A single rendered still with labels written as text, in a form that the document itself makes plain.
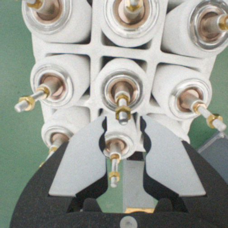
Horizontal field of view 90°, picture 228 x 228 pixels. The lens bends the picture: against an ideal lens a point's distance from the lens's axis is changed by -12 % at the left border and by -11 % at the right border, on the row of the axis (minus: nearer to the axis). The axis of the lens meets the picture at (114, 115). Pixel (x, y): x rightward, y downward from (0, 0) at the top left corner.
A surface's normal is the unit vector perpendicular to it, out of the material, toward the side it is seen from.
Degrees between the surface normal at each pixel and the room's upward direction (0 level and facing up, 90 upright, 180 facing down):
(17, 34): 0
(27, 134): 0
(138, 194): 90
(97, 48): 0
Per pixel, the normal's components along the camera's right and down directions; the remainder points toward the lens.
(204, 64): -0.04, 0.47
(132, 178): 0.09, -0.88
